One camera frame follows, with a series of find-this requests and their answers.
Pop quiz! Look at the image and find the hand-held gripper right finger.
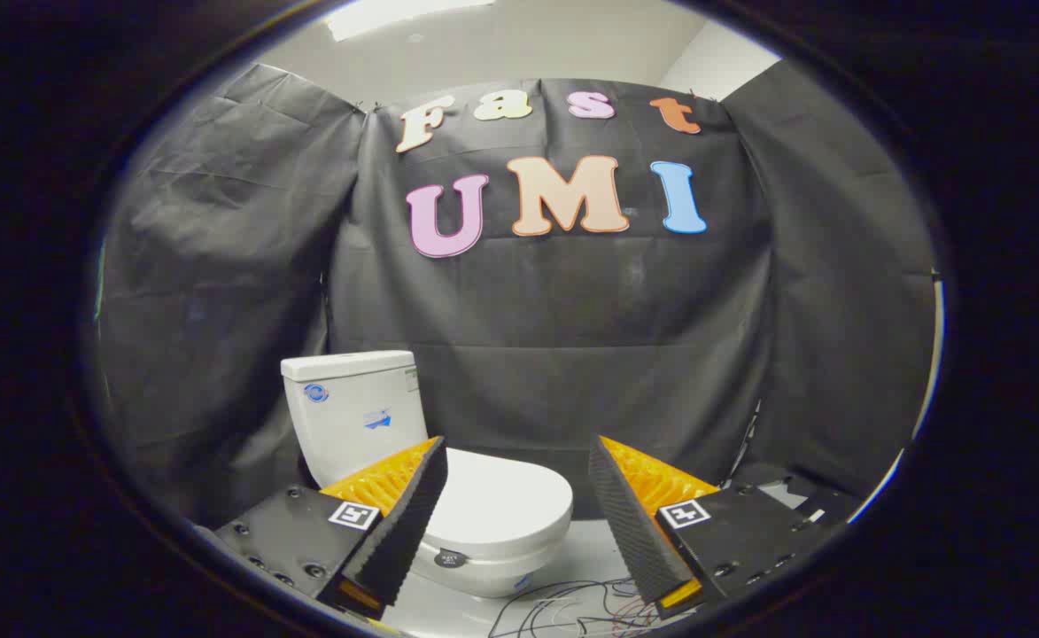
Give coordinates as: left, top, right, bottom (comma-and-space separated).
588, 434, 839, 621

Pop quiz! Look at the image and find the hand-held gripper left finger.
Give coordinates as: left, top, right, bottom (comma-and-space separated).
215, 436, 449, 621

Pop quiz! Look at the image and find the white toilet lid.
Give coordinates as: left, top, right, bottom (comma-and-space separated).
426, 447, 574, 555

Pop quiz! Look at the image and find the white toilet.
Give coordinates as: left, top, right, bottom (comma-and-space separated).
281, 351, 574, 600

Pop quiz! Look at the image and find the white toilet tank cover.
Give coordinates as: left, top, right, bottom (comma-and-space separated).
281, 351, 417, 384

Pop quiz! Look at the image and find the black backdrop cloth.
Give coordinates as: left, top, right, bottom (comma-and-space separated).
94, 62, 938, 533

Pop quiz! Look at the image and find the tangle of floor cables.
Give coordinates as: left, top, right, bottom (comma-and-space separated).
488, 578, 666, 638

